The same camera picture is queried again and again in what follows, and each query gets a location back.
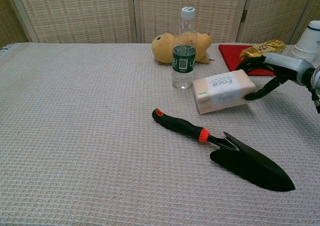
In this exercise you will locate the yellow plush toy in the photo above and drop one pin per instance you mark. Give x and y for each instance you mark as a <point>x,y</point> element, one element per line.
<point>162,48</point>

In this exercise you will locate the red notebook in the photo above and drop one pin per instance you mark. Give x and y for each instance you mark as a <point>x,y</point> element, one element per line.
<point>230,55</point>

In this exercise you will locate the black garden trowel orange collar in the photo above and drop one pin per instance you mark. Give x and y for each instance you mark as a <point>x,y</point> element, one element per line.
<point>250,166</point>

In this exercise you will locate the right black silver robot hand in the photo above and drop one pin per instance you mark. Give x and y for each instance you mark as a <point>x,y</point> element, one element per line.
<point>290,66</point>

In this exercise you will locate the beige woven tablecloth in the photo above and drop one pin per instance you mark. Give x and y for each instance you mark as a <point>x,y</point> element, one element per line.
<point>87,135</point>

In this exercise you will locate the stack of white paper cups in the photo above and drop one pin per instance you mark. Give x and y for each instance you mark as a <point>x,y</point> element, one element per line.
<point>306,43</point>

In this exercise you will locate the white tissue pack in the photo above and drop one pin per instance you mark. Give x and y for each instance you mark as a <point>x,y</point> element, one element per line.
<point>220,90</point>

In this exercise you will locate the clear plastic water bottle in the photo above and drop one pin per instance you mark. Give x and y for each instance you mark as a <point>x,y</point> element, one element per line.
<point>183,60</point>

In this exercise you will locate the gold snack pack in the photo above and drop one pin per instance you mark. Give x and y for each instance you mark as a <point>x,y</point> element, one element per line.
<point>262,48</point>

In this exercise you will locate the woven folding screen panel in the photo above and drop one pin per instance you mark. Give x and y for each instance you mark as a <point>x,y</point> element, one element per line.
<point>10,23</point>
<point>272,13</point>
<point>212,10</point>
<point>75,13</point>
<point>312,3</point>

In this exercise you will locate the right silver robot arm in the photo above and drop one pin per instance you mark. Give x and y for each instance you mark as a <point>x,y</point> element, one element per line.
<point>317,79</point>

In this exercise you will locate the brass screen hinge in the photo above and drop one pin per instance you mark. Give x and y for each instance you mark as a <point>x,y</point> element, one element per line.
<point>244,16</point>

